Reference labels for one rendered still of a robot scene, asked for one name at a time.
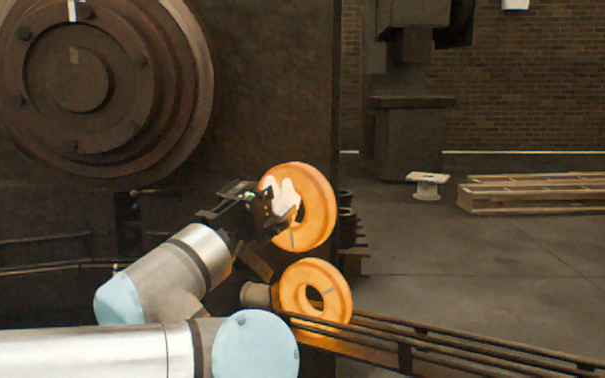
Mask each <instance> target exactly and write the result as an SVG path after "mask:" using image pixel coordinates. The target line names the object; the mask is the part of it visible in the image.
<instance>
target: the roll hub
mask: <svg viewBox="0 0 605 378"><path fill-rule="evenodd" d="M68 1H72V2H74V12H75V21H70V16H69V6H68ZM81 6H90V7H91V9H92V11H93V12H94V13H93V16H92V18H91V19H83V18H82V16H81V15H80V13H79V11H80V9H81ZM18 27H28V29H29V31H30V33H31V36H30V38H29V40H20V39H19V37H18V36H17V34H16V33H17V29H18ZM18 27H17V28H16V30H15V31H13V32H14V34H12V36H11V37H10V40H9V42H8V45H7V48H6V51H5V57H4V65H3V75H4V84H5V89H6V93H7V96H8V99H11V97H12V95H13V94H21V95H22V96H23V98H24V99H25V101H24V103H23V106H22V107H14V106H13V103H12V102H11V103H12V107H13V109H14V111H15V112H16V114H17V116H18V117H19V119H20V120H21V121H22V123H23V124H24V125H25V126H26V127H28V128H29V129H30V131H31V132H32V133H33V134H34V135H35V136H36V137H38V138H39V139H40V140H42V141H43V142H45V143H46V144H49V145H51V146H53V147H55V148H57V149H60V150H62V151H66V152H70V153H75V154H99V153H104V152H108V151H111V150H114V149H117V148H119V147H122V146H124V145H126V144H128V143H130V142H132V141H133V140H135V139H137V138H138V137H139V136H141V135H142V134H143V133H144V132H145V131H146V129H147V128H148V127H149V125H150V123H151V121H152V120H153V118H154V116H155V114H156V112H157V109H158V106H159V102H160V98H161V73H160V68H159V63H158V60H157V57H156V55H155V52H154V50H153V48H152V46H151V45H150V43H149V42H148V39H147V38H146V36H145V35H143V34H142V33H141V31H140V30H139V29H138V28H137V27H136V26H135V25H134V24H133V23H131V22H130V21H129V20H127V19H126V17H125V16H123V15H120V14H119V13H117V12H115V11H113V10H110V9H108V8H105V7H102V6H98V5H95V4H91V3H87V2H81V1H80V0H63V1H56V2H52V3H49V5H47V4H46V6H44V7H42V8H40V9H38V10H35V11H34V12H32V13H31V14H29V15H28V16H27V17H26V18H25V19H24V20H23V21H22V22H21V23H20V24H19V25H18ZM135 54H144V56H145V57H146V59H147V60H148V61H147V63H146V65H145V66H135V64H134V62H133V61H132V60H133V58H134V56H135ZM127 119H133V120H134V121H135V123H136V124H138V127H136V128H137V129H135V131H134V132H126V130H125V129H124V127H123V125H124V123H125V120H127ZM65 139H75V141H76V142H77V144H78V145H77V147H76V149H75V150H66V149H65V147H64V146H63V143H64V141H65Z"/></svg>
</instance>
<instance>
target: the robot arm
mask: <svg viewBox="0 0 605 378"><path fill-rule="evenodd" d="M233 184H234V188H232V189H231V190H229V191H228V192H226V193H224V191H226V190H227V189H229V188H230V187H232V185H233ZM259 189H260V188H257V186H253V185H252V182H251V181H245V180H243V181H241V182H239V179H238V178H237V179H236V180H234V181H233V182H231V183H230V184H228V185H227V187H225V188H224V189H222V190H221V191H219V192H218V193H215V198H217V201H218V205H219V206H218V207H215V208H214V209H212V210H211V211H210V212H208V211H204V210H200V211H199V212H197V213H196V214H195V217H196V221H197V224H191V225H188V226H187V227H185V228H184V229H182V230H181V231H179V232H178V233H177V234H175V235H174V236H172V237H171V238H169V239H168V240H167V241H166V242H164V243H162V244H160V245H159V247H157V248H156V249H154V250H153V251H151V252H150V253H148V254H147V255H146V256H144V257H143V258H141V259H140V260H137V261H136V262H134V263H133V264H132V265H130V266H129V267H127V268H126V269H124V270H123V272H119V273H116V274H115V275H114V277H113V278H112V279H111V280H109V281H108V282H107V283H105V284H104V285H103V286H102V287H100V288H99V289H98V291H97V292H95V296H94V300H93V307H94V312H95V315H96V319H97V322H98V324H99V326H81V327H56V328H32V329H19V330H8V331H0V378H297V374H298V369H299V352H298V347H297V344H296V341H295V338H294V336H293V333H292V331H291V330H290V328H289V327H288V326H287V324H286V323H285V322H284V321H283V320H282V319H279V318H278V317H276V316H275V315H273V314H271V313H268V312H265V311H260V310H244V311H240V312H238V313H236V314H234V315H232V316H231V317H221V318H212V317H211V316H210V314H209V313H208V312H207V311H206V309H205V308H204V307H203V304H202V303H201V302H200V300H201V299H202V298H203V297H204V296H205V295H207V294H208V293H209V292H210V291H211V290H212V289H213V288H214V287H216V286H217V285H218V284H219V283H220V282H222V281H224V279H225V278H226V277H227V276H228V275H229V274H230V273H231V270H232V266H234V267H235V268H236V269H237V270H238V271H239V272H240V273H241V274H243V275H244V277H245V278H246V279H247V280H249V281H252V283H254V284H258V285H260V284H264V285H268V282H269V280H270V278H271V276H272V274H273V272H274V271H273V270H272V269H271V268H270V267H269V266H268V265H267V264H266V263H265V262H263V261H262V260H261V259H260V258H259V257H258V256H257V255H256V254H255V252H254V251H253V250H252V249H251V248H250V247H253V245H254V244H255V245H259V244H263V243H265V242H268V241H269V240H270V239H272V238H273V237H275V236H278V235H279V234H281V233H282V232H283V231H285V230H287V229H288V228H289V227H290V226H291V225H292V224H293V221H294V219H295V216H296V214H297V210H298V207H299V203H300V199H301V198H300V196H299V195H298V194H297V193H295V191H294V189H293V185H292V183H291V180H290V179H289V178H285V179H284V180H283V183H282V190H279V188H278V185H277V183H276V181H275V179H274V177H273V176H271V175H268V176H267V177H266V178H265V179H264V184H263V190H259Z"/></svg>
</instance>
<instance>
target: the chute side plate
mask: <svg viewBox="0 0 605 378"><path fill-rule="evenodd" d="M123 270H124V269H113V270H81V276H80V272H79V270H72V271H62V272H51V273H41V274H31V275H21V276H10V277H0V315H1V314H11V313H22V312H32V311H43V309H53V308H64V307H74V306H93V300H94V296H95V292H97V291H98V289H99V288H100V287H102V286H103V285H104V284H105V283H107V282H108V281H109V280H111V279H112V278H113V272H115V274H116V273H119V272H123Z"/></svg>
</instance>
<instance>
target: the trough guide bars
mask: <svg viewBox="0 0 605 378"><path fill-rule="evenodd" d="M307 300H308V302H309V304H310V305H312V306H316V307H320V308H324V302H320V301H315V300H309V299H307ZM273 314H276V315H280V318H279V319H282V320H283V321H284V322H285V323H286V324H287V326H288V327H289V328H290V330H291V331H292V327H293V328H297V329H301V330H305V331H309V332H314V333H318V335H322V336H326V337H330V338H334V339H339V340H343V341H347V342H351V343H355V344H359V345H363V346H368V347H372V348H376V349H380V350H384V351H385V352H389V353H393V354H397V355H398V359H399V374H400V375H404V376H407V377H412V373H413V359H417V360H421V361H425V362H429V363H433V364H438V365H442V367H446V368H450V369H455V370H459V371H463V372H467V373H471V374H476V375H480V376H484V377H488V378H520V377H516V376H511V374H507V373H502V372H498V371H493V370H489V369H485V368H481V367H477V366H471V365H467V364H463V362H459V361H454V360H450V359H446V358H441V357H437V356H432V355H428V354H424V353H429V351H430V352H434V353H439V354H443V355H447V356H452V357H457V358H461V359H465V360H470V362H474V363H479V364H483V365H487V366H492V367H497V368H501V369H505V370H510V371H515V372H519V373H520V374H523V375H527V376H533V377H537V378H605V374H601V373H596V372H595V368H597V369H601V370H605V362H603V361H599V360H598V359H593V358H589V357H583V356H578V355H573V354H567V353H562V352H557V351H551V350H546V349H545V348H541V347H535V346H531V345H526V344H521V343H515V342H510V341H505V340H499V339H494V338H489V336H484V335H478V334H474V333H469V332H464V331H458V330H453V329H448V328H443V327H437V326H432V325H427V324H425V323H422V322H418V321H412V320H407V319H402V318H397V317H391V316H386V315H381V314H376V313H371V312H365V311H361V310H356V309H352V314H351V315H354V316H359V317H364V318H369V319H374V320H379V321H383V322H388V323H394V324H399V325H403V327H408V328H413V329H414V331H416V332H411V331H407V330H402V329H398V328H393V326H387V325H383V324H378V323H374V322H369V321H363V320H359V319H354V318H350V320H349V322H348V324H346V323H341V322H336V321H331V320H327V319H323V318H318V317H314V316H308V315H304V314H300V313H295V312H291V311H286V309H282V308H277V307H274V308H273ZM291 318H294V319H298V320H302V321H306V322H312V323H316V324H320V325H324V326H328V327H333V328H337V329H342V330H346V331H351V333H355V334H359V335H363V336H368V337H373V338H377V339H381V340H385V341H391V342H395V343H398V346H394V345H390V344H385V343H380V342H376V341H372V340H368V339H363V338H359V337H354V336H350V335H346V334H342V333H339V332H337V331H333V330H329V329H324V328H320V327H316V326H312V325H307V324H303V323H299V322H294V321H291ZM350 324H353V325H350ZM354 325H357V326H354ZM359 326H362V327H359ZM363 327H367V328H363ZM369 328H371V329H369ZM373 329H375V330H376V331H373ZM377 331H380V332H377ZM382 332H385V333H382ZM428 332H432V333H437V334H443V335H448V336H452V337H457V338H463V339H467V341H472V342H477V343H482V344H487V345H492V346H497V347H502V348H507V349H512V350H516V351H522V353H527V354H531V355H537V356H542V357H547V358H551V359H557V360H562V361H566V362H572V363H576V368H572V367H567V366H566V365H562V364H558V363H553V362H547V361H543V360H538V359H533V358H528V357H523V356H519V355H513V353H509V352H504V351H499V350H494V349H489V348H484V347H480V346H474V345H470V344H465V343H460V342H458V341H455V340H450V339H446V338H441V337H435V336H431V335H428ZM386 333H389V334H386ZM392 334H394V335H392ZM396 335H399V336H396ZM401 336H403V337H401ZM405 337H408V338H405ZM409 338H412V339H409ZM415 339H416V340H415ZM429 342H431V343H429ZM432 343H435V344H432ZM438 344H439V345H441V346H438ZM411 346H412V347H416V351H420V352H424V353H420V352H416V351H411ZM442 346H445V347H442ZM447 347H450V348H447ZM451 348H454V349H451ZM455 349H459V350H455ZM461 350H464V351H461ZM465 351H468V352H465ZM470 352H473V353H470ZM474 353H477V354H474ZM479 354H483V355H479ZM484 355H487V356H484ZM488 356H491V357H488ZM493 358H496V359H493ZM498 359H501V360H498ZM502 360H506V361H502ZM507 361H510V362H507ZM511 362H514V363H511ZM517 363H520V364H517ZM521 364H524V365H521ZM525 365H529V366H525ZM530 366H534V367H530ZM535 367H539V368H535ZM540 368H543V369H540ZM544 370H547V371H544ZM549 371H553V372H549ZM554 372H557V373H554ZM558 373H562V374H558ZM563 374H566V375H563ZM567 375H572V376H567ZM573 376H576V377H573Z"/></svg>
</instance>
